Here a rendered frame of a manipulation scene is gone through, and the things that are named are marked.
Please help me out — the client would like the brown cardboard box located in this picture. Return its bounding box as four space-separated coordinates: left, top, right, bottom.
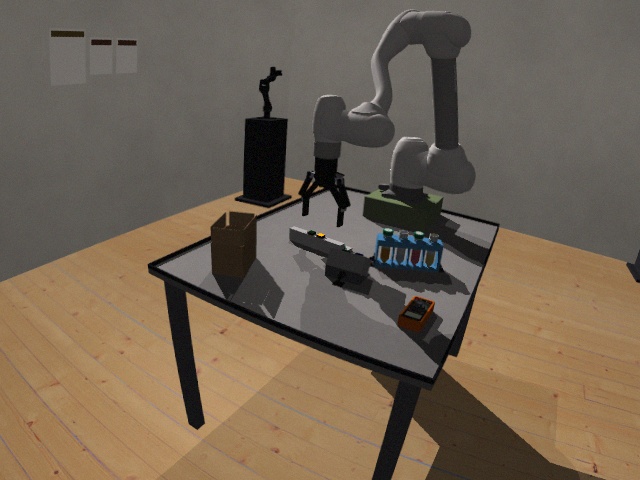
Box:
211 211 257 278

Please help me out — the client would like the orange digital multimeter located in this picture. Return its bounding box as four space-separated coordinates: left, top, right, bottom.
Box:
397 296 435 332

